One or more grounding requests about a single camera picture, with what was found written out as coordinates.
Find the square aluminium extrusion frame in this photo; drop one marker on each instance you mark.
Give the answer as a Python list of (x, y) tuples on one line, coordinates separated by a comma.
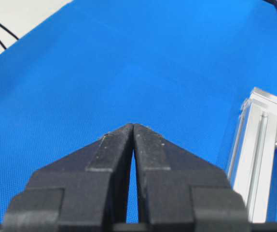
[(251, 159)]

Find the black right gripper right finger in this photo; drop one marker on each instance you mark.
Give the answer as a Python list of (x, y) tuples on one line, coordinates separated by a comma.
[(181, 192)]

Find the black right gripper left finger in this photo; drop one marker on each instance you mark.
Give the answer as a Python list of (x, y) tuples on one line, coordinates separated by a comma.
[(85, 191)]

